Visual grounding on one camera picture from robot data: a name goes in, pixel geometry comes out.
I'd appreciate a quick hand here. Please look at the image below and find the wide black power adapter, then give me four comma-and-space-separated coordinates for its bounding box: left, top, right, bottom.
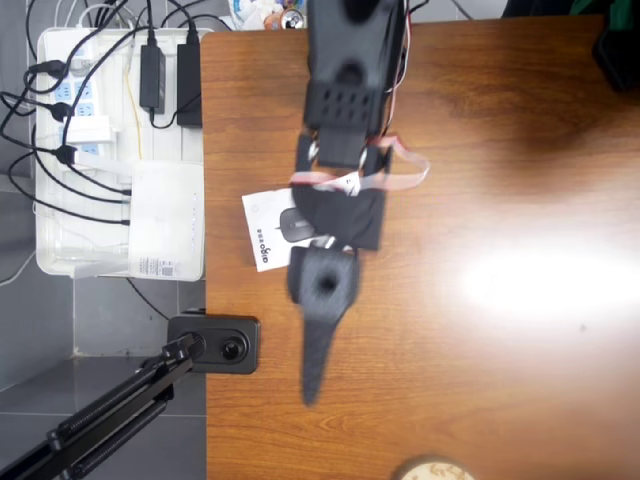
176, 43, 204, 129

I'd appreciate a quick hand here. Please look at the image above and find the black stand clamp base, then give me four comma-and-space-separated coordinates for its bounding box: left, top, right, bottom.
166, 312, 262, 376

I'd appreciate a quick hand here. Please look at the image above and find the white power strip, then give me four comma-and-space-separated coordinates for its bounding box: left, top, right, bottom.
42, 29, 109, 169

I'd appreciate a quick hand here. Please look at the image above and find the clear plastic storage bin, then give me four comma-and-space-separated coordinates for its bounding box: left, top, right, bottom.
35, 27, 208, 280

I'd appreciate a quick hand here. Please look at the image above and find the white floor cable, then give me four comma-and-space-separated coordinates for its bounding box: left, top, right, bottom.
0, 248, 37, 287

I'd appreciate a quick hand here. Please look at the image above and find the white charger plug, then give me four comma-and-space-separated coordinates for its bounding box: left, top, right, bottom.
65, 115, 113, 147

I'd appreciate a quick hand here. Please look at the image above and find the orange white mouse box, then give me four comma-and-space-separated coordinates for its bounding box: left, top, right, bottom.
241, 188, 322, 274

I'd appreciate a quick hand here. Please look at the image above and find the slim black power adapter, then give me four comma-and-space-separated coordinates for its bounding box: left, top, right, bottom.
139, 43, 168, 113

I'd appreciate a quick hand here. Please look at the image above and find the white plastic bag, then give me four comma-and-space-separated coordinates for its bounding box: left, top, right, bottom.
227, 0, 309, 32

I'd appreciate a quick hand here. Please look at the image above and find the red white servo cable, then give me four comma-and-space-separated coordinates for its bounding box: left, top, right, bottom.
288, 0, 432, 195

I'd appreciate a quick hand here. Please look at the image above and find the black floor cable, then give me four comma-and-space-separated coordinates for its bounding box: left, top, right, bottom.
126, 277, 172, 322

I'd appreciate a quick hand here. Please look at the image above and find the round wooden coaster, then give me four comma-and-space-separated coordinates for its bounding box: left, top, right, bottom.
393, 454, 477, 480

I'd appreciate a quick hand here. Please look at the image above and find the white router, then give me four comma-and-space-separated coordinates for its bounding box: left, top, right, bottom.
127, 159, 206, 282

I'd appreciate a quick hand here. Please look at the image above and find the thin yellow cable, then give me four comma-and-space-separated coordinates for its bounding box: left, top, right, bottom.
124, 42, 145, 161

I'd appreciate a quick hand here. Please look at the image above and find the black perforated arm base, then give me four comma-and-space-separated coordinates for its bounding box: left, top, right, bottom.
591, 14, 640, 94

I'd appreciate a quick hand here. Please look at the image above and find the drink can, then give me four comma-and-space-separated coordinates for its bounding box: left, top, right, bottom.
279, 8, 307, 31

